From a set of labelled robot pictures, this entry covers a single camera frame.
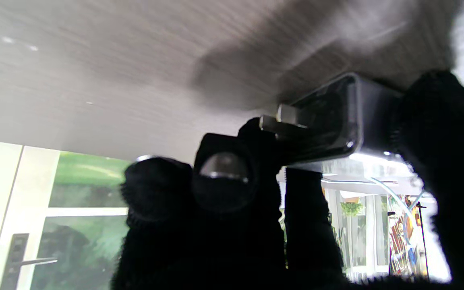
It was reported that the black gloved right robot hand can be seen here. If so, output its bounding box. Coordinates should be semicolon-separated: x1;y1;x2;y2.
110;70;464;290

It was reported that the grey USB charger adapter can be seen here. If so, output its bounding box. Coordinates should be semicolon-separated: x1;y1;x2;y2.
259;72;408;166

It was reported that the dark door lever handle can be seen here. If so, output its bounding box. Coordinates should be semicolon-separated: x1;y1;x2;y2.
0;233;58;290

